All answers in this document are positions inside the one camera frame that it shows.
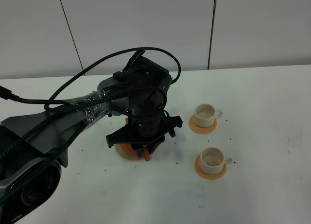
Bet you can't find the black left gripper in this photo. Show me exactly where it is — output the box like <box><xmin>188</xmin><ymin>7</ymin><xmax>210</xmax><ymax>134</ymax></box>
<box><xmin>106</xmin><ymin>110</ymin><xmax>182</xmax><ymax>157</ymax></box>

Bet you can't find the brown clay teapot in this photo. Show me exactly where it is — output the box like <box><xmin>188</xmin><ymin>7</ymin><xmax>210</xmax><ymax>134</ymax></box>
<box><xmin>119</xmin><ymin>117</ymin><xmax>151</xmax><ymax>162</ymax></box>

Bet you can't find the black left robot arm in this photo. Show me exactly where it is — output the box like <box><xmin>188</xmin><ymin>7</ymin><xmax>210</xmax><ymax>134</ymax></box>
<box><xmin>0</xmin><ymin>49</ymin><xmax>183</xmax><ymax>224</ymax></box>

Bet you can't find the beige teapot saucer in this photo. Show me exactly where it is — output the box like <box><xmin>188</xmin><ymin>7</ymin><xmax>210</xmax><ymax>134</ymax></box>
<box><xmin>114</xmin><ymin>143</ymin><xmax>144</xmax><ymax>161</ymax></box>

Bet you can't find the orange far coaster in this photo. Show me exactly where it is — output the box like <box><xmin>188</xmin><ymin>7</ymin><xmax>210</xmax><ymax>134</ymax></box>
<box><xmin>189</xmin><ymin>114</ymin><xmax>217</xmax><ymax>134</ymax></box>

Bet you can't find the orange coaster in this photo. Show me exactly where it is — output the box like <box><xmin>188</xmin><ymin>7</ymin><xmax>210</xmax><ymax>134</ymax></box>
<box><xmin>189</xmin><ymin>114</ymin><xmax>217</xmax><ymax>134</ymax></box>
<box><xmin>194</xmin><ymin>155</ymin><xmax>227</xmax><ymax>180</ymax></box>

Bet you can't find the white far teacup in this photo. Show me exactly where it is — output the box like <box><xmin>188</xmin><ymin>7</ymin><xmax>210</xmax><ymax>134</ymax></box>
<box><xmin>193</xmin><ymin>103</ymin><xmax>223</xmax><ymax>128</ymax></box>

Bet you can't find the white teacup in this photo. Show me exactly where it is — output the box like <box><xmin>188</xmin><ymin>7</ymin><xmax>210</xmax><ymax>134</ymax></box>
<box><xmin>199</xmin><ymin>147</ymin><xmax>232</xmax><ymax>175</ymax></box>
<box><xmin>193</xmin><ymin>103</ymin><xmax>223</xmax><ymax>128</ymax></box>

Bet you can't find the orange near coaster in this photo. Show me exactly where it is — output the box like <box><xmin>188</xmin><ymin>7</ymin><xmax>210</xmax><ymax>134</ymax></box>
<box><xmin>194</xmin><ymin>155</ymin><xmax>227</xmax><ymax>180</ymax></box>

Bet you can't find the white near teacup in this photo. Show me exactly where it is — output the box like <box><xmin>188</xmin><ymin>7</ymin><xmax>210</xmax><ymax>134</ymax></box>
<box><xmin>199</xmin><ymin>147</ymin><xmax>232</xmax><ymax>175</ymax></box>

